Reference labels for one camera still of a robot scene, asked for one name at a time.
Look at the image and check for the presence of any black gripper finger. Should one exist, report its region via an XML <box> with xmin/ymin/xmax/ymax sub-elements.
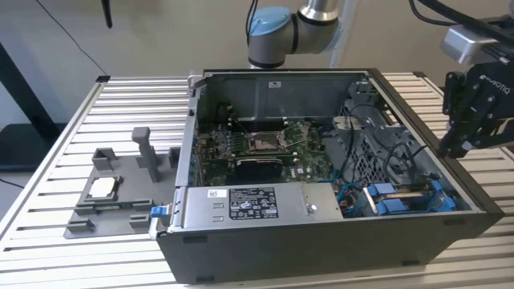
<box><xmin>438</xmin><ymin>71</ymin><xmax>468</xmax><ymax>157</ymax></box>
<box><xmin>448</xmin><ymin>86</ymin><xmax>500</xmax><ymax>160</ymax></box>

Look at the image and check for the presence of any hard disk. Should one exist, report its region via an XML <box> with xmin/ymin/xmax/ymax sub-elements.
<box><xmin>362</xmin><ymin>177</ymin><xmax>456</xmax><ymax>216</ymax></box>

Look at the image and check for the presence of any grey disk bay cage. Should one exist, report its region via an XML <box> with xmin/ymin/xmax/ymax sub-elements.
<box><xmin>323</xmin><ymin>79</ymin><xmax>442</xmax><ymax>188</ymax></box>

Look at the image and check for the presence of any green motherboard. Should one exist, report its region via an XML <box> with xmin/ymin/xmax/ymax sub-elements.
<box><xmin>196</xmin><ymin>119</ymin><xmax>337</xmax><ymax>186</ymax></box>

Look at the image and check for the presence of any CPU socket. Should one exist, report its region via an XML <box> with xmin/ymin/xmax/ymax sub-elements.
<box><xmin>244</xmin><ymin>131</ymin><xmax>288</xmax><ymax>153</ymax></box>

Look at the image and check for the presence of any black open PC case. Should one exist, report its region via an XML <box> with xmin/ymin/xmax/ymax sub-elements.
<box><xmin>148</xmin><ymin>68</ymin><xmax>504</xmax><ymax>285</ymax></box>

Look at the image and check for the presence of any silver power supply unit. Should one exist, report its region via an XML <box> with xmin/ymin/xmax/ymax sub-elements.
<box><xmin>175</xmin><ymin>182</ymin><xmax>344</xmax><ymax>234</ymax></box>

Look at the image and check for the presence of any blue case latch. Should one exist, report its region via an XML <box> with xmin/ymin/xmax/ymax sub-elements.
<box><xmin>149</xmin><ymin>204</ymin><xmax>171</xmax><ymax>218</ymax></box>

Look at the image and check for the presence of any grey parts rack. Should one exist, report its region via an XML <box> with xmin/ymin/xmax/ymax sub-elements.
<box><xmin>64</xmin><ymin>126</ymin><xmax>184</xmax><ymax>240</ymax></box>

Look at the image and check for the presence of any black hanging antenna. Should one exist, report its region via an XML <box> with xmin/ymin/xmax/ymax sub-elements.
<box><xmin>100</xmin><ymin>0</ymin><xmax>113</xmax><ymax>30</ymax></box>

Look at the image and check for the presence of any silver CPU chip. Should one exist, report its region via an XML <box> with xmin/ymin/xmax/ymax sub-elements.
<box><xmin>88</xmin><ymin>178</ymin><xmax>117</xmax><ymax>198</ymax></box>

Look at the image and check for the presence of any black desk stand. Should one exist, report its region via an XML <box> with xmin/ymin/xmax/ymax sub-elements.
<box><xmin>0</xmin><ymin>42</ymin><xmax>68</xmax><ymax>173</ymax></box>

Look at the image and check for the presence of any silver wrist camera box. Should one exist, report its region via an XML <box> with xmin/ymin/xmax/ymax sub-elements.
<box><xmin>438</xmin><ymin>25</ymin><xmax>500</xmax><ymax>64</ymax></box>

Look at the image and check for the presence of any looped black disk wire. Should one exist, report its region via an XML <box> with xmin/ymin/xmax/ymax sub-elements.
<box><xmin>382</xmin><ymin>140</ymin><xmax>428</xmax><ymax>185</ymax></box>

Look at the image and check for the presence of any black wrist cable bundle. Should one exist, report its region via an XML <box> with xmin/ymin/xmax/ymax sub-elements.
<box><xmin>408</xmin><ymin>0</ymin><xmax>514</xmax><ymax>34</ymax></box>

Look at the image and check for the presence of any silver metal bracket block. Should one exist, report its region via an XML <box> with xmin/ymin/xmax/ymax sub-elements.
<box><xmin>332</xmin><ymin>116</ymin><xmax>363</xmax><ymax>131</ymax></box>

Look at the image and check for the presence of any long black case cable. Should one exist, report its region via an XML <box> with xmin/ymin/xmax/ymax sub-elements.
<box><xmin>345</xmin><ymin>105</ymin><xmax>387</xmax><ymax>183</ymax></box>

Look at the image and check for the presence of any blue wire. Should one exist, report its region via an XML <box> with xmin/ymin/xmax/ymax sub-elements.
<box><xmin>333</xmin><ymin>179</ymin><xmax>364</xmax><ymax>200</ymax></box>

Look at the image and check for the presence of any black arm base cable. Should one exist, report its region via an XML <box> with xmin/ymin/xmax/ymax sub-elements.
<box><xmin>244</xmin><ymin>0</ymin><xmax>260</xmax><ymax>34</ymax></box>

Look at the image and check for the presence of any thin black wall cable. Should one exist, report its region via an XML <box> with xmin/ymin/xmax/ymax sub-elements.
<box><xmin>34</xmin><ymin>0</ymin><xmax>112</xmax><ymax>78</ymax></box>

